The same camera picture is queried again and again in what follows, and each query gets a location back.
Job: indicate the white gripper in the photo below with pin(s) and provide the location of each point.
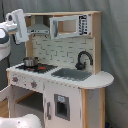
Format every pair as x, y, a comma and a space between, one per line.
15, 23

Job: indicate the white microwave door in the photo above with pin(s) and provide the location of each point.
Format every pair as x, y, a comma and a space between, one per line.
64, 27

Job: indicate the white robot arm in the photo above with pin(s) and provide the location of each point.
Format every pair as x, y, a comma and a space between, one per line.
29, 120

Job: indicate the wooden toy kitchen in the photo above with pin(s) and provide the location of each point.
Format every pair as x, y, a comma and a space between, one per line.
86, 98

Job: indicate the grey range hood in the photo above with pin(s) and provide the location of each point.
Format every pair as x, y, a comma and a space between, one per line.
38, 27

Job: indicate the silver cooking pot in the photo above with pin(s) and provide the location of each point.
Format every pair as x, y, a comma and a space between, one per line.
30, 61

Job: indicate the black stovetop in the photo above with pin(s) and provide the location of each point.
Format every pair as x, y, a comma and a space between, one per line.
39, 68

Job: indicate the left red stove knob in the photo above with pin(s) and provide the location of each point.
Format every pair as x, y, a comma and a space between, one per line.
14, 79

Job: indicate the red stove knob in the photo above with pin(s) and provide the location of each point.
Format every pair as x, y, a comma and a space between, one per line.
33, 84
14, 79

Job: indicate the microwave keypad panel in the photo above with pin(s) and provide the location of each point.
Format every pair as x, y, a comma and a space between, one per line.
82, 24

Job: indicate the right red stove knob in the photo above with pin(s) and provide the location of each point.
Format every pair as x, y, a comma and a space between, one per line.
33, 84

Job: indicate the grey sink basin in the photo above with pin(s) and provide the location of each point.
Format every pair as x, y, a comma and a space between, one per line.
72, 74

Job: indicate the white oven door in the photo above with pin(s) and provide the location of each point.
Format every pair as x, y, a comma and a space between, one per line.
5, 101

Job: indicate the black faucet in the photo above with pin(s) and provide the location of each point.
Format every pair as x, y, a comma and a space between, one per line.
81, 65

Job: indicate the grey ice dispenser panel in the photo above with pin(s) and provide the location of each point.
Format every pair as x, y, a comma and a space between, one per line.
62, 107

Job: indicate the grey fridge door handle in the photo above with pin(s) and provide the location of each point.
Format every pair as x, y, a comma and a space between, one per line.
48, 111

